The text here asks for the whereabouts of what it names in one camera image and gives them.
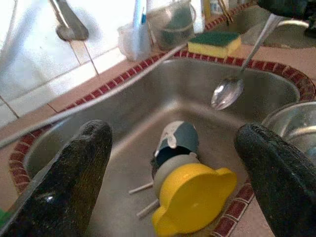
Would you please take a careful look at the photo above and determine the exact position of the blue plastic cup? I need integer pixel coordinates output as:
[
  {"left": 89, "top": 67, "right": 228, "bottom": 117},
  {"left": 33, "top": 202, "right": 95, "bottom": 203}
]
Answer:
[{"left": 153, "top": 120, "right": 200, "bottom": 171}]

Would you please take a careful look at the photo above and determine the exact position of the white plastic stick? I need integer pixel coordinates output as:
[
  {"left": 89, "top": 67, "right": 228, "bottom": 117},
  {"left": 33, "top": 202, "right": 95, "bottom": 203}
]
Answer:
[{"left": 136, "top": 199, "right": 160, "bottom": 218}]

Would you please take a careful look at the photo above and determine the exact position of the clear plastic tub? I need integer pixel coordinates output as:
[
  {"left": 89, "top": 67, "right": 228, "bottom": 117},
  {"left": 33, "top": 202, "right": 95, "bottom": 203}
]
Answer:
[{"left": 146, "top": 0, "right": 198, "bottom": 51}]

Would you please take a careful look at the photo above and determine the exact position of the blue white toothbrush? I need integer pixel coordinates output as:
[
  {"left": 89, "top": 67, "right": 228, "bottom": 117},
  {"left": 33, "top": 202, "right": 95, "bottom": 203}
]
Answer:
[{"left": 132, "top": 0, "right": 148, "bottom": 28}]

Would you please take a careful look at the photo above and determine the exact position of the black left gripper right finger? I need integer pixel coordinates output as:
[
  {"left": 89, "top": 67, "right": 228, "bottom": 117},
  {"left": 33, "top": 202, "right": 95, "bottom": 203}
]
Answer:
[{"left": 235, "top": 123, "right": 316, "bottom": 237}]

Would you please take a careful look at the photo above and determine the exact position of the yellow plastic bowl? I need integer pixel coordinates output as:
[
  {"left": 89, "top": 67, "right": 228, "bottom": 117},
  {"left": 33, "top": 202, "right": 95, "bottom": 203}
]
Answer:
[{"left": 151, "top": 162, "right": 238, "bottom": 236}]

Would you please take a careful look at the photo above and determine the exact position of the chrome wall faucet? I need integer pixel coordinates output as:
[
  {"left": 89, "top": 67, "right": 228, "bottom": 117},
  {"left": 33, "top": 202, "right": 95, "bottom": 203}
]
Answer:
[{"left": 48, "top": 0, "right": 89, "bottom": 42}]

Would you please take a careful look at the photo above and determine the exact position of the grey plastic bowl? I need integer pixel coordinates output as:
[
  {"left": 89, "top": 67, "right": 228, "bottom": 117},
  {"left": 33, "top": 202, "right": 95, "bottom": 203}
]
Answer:
[{"left": 151, "top": 152, "right": 198, "bottom": 198}]

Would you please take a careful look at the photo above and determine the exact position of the steel sink basin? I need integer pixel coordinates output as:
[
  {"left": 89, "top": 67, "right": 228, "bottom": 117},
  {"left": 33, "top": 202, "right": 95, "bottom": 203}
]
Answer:
[
  {"left": 23, "top": 58, "right": 301, "bottom": 237},
  {"left": 232, "top": 6, "right": 316, "bottom": 49}
]

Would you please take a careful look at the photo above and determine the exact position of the steel spoon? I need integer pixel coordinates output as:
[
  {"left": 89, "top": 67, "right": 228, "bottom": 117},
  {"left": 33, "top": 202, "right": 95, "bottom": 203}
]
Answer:
[{"left": 210, "top": 13, "right": 282, "bottom": 111}]

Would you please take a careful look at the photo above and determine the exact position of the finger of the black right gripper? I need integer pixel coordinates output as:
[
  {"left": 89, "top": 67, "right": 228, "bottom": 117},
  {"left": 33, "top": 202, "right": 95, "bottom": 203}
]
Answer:
[{"left": 256, "top": 0, "right": 309, "bottom": 20}]

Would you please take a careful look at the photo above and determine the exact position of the green yellow sponge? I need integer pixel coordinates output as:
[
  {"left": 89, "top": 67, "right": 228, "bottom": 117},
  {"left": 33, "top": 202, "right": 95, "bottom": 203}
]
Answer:
[{"left": 187, "top": 31, "right": 242, "bottom": 59}]

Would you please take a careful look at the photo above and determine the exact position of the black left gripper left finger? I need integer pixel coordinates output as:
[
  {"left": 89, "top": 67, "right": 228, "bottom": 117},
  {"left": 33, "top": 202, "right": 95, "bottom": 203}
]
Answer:
[{"left": 0, "top": 119, "right": 114, "bottom": 237}]

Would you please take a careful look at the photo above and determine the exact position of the clear toothbrush cup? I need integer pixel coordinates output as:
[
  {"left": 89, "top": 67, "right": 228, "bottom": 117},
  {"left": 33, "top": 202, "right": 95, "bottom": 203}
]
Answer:
[{"left": 117, "top": 22, "right": 152, "bottom": 62}]

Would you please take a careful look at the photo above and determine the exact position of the yellow cleaning cloth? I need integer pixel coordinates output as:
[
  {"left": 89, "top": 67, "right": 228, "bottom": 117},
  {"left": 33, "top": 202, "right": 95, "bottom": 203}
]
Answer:
[{"left": 201, "top": 0, "right": 213, "bottom": 23}]

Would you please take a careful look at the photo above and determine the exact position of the steel bowl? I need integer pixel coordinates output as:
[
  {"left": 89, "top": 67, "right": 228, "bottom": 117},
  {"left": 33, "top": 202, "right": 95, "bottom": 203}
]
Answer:
[{"left": 261, "top": 101, "right": 316, "bottom": 160}]

